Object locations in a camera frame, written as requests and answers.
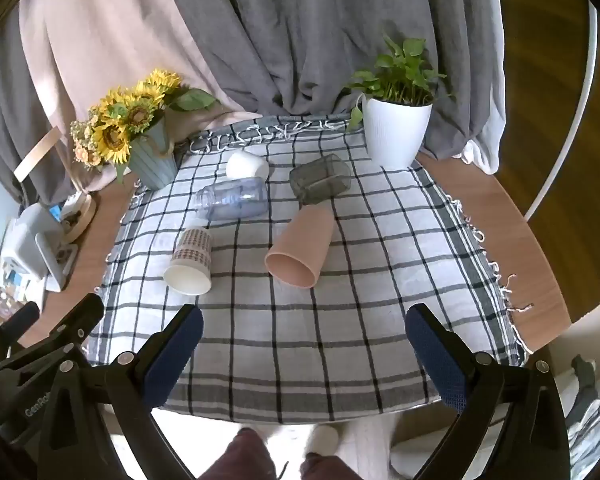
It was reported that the person's right leg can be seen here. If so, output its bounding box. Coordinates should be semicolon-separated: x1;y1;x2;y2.
300;452;347;480

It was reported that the clear bluish glass cup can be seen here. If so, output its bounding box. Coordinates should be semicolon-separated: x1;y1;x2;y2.
194;178;270;221

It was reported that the green leafy plant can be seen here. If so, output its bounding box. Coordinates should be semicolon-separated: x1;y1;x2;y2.
342;35;456;133

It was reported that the white ceramic cup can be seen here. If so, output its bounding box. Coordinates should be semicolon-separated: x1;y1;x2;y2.
226;150;271;183

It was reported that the white sheer curtain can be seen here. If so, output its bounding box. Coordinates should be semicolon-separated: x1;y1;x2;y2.
459;0;507;176

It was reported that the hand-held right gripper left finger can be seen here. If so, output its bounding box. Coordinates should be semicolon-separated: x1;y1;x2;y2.
46;304;204;480

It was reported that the grey square glass cup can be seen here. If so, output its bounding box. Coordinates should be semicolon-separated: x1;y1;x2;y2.
289;154;352;206

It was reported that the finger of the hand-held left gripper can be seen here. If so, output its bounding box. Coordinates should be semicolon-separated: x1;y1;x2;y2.
0;302;40;357
0;293;105;392

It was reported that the beige curtain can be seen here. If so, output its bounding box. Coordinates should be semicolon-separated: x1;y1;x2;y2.
17;0;261;195

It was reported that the white desk device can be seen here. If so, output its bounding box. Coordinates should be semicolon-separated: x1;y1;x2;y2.
0;202;81;293

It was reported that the patterned paper cup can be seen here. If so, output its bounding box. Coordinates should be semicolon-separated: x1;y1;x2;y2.
162;226;215;296

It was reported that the blue-green ribbed vase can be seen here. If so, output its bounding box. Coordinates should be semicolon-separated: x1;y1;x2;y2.
129;115;180;191

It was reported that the person's left leg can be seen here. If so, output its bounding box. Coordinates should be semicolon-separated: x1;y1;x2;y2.
219;427;282;480

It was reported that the grey curtain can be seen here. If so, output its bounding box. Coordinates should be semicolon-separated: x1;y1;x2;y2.
0;0;506;207

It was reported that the round wooden stand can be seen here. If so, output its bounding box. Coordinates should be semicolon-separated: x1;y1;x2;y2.
59;192;99;241

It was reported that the beige curtain tieback strap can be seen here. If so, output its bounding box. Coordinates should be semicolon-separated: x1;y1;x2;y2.
14;127;63;181

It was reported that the white curved tube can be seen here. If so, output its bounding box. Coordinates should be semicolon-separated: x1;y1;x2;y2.
522;0;600;223

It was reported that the checked fringed tablecloth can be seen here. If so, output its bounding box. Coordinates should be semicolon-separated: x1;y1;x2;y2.
87;115;536;423

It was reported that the pink plastic cup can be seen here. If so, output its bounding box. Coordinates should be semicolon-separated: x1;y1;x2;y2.
264;206;337;289

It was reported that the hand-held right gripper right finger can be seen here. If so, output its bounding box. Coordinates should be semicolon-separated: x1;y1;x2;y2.
406;303;572;480

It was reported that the person's leg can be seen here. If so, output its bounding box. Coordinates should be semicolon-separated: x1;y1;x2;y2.
300;452;347;480
219;427;282;480

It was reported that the white ribbed plant pot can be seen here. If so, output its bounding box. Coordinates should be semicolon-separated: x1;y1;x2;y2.
362;97;433;171

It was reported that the sunflower bouquet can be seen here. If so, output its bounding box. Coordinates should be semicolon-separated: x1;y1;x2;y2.
70;69;218;181

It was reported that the white slipper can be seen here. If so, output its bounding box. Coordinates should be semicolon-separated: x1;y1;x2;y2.
305;425;341;456

